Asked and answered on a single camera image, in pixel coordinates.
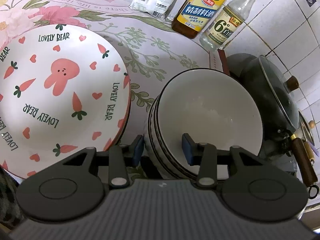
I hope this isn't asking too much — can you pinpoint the pink lovely bear plate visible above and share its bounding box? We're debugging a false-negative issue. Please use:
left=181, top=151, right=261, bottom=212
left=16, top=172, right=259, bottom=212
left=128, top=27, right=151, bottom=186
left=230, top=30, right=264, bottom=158
left=1, top=24, right=130, bottom=179

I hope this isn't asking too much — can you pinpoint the black wok with lid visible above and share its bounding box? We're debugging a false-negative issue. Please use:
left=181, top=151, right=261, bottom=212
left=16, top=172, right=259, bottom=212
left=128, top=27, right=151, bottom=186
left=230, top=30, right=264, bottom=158
left=225, top=53, right=319, bottom=199

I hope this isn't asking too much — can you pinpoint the yellow label cooking wine bottle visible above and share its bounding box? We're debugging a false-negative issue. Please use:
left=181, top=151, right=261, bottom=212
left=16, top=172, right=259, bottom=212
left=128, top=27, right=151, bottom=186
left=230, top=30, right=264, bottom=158
left=171, top=0, right=226, bottom=39

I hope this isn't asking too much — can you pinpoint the clear white vinegar bottle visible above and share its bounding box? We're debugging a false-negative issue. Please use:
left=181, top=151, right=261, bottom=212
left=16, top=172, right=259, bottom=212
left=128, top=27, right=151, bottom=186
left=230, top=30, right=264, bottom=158
left=200, top=0, right=256, bottom=50

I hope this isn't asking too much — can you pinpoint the white ribbed bowl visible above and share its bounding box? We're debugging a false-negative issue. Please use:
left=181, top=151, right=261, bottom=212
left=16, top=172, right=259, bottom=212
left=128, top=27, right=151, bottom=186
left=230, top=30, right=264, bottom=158
left=144, top=68, right=263, bottom=180

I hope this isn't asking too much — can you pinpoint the floral tablecloth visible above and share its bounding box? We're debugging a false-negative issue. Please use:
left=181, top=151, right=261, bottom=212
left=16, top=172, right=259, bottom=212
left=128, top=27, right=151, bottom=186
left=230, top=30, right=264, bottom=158
left=1, top=0, right=222, bottom=144

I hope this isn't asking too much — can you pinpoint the small pot with lid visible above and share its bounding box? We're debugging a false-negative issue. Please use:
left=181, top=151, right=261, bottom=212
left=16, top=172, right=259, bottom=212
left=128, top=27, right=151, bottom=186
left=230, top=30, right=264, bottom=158
left=299, top=111, right=319, bottom=166

